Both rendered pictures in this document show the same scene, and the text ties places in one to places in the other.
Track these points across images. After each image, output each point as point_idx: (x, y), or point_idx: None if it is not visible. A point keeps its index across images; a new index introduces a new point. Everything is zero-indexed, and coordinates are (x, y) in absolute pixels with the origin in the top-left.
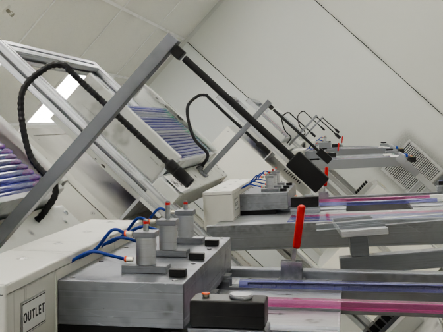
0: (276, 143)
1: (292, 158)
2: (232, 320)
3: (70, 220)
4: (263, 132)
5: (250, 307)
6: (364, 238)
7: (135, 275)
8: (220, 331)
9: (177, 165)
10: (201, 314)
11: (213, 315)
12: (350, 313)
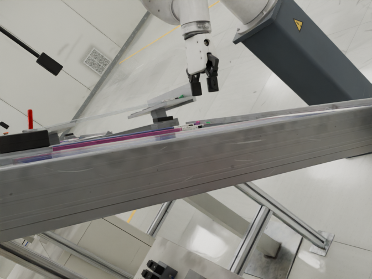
0: (27, 48)
1: (39, 56)
2: (29, 144)
3: None
4: (18, 41)
5: (39, 134)
6: (56, 138)
7: None
8: (22, 151)
9: None
10: (6, 144)
11: (15, 143)
12: None
